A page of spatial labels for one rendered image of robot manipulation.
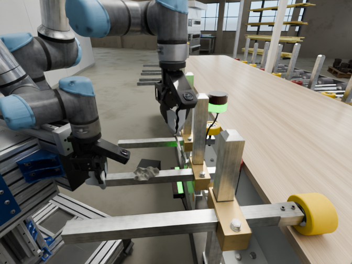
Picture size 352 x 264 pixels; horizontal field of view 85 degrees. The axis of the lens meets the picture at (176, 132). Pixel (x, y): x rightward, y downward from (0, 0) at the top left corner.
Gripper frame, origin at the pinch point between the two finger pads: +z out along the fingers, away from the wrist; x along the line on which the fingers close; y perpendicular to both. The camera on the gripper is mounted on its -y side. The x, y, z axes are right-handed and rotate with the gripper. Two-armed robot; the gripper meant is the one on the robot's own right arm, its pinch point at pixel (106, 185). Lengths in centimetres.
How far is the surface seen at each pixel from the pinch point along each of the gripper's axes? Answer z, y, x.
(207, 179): -5.1, -32.7, 5.1
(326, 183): -9, -65, 14
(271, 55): -26, -127, -134
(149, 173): -5.2, -14.5, 1.2
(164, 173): -4.2, -19.6, 0.1
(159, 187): 82, -18, -81
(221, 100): -28.8, -36.1, -0.8
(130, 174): -3.9, -8.3, -0.3
